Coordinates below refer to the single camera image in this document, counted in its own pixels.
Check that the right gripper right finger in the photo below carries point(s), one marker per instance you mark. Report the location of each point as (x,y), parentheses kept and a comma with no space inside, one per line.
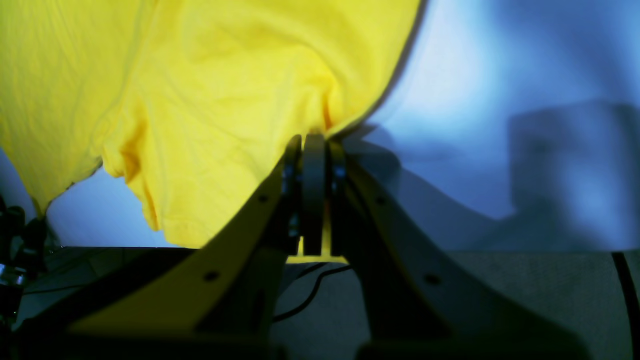
(416,297)

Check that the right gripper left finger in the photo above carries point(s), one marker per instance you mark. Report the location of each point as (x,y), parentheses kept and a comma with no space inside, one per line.
(228,286)

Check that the yellow T-shirt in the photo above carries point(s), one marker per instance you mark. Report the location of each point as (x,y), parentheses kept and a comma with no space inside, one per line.
(191,102)

